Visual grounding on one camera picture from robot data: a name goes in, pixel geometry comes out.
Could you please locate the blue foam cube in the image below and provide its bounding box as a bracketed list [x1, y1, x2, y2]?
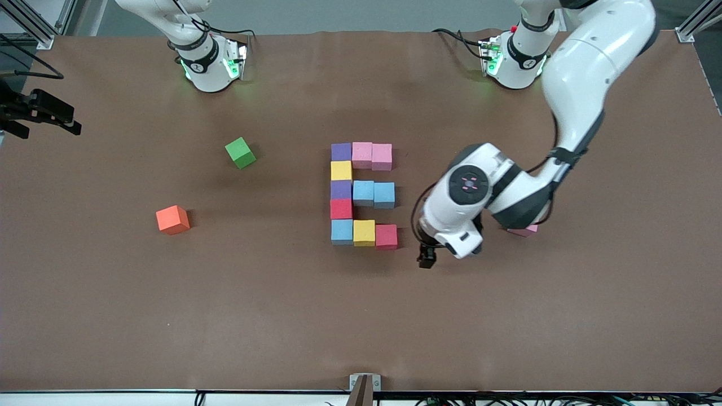
[353, 180, 375, 207]
[331, 219, 354, 245]
[373, 182, 395, 210]

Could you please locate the brown table mat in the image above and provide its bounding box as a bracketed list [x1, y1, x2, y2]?
[0, 28, 722, 394]

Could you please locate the orange foam cube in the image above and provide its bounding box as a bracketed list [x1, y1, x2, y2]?
[156, 205, 191, 235]

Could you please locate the metal connector box green light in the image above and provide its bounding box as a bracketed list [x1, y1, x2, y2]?
[479, 36, 504, 77]
[222, 38, 249, 81]

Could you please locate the green foam cube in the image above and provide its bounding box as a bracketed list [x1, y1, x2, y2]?
[224, 137, 257, 169]

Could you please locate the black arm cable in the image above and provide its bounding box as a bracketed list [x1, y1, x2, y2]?
[0, 33, 64, 80]
[411, 110, 560, 244]

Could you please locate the aluminium frame profile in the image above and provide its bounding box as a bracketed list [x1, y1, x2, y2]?
[0, 0, 77, 50]
[676, 0, 722, 43]

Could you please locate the grey metal camera bracket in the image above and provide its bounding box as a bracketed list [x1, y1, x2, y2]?
[349, 373, 382, 406]

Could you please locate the thin black base cable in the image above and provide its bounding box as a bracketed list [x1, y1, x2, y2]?
[168, 0, 256, 41]
[432, 28, 487, 60]

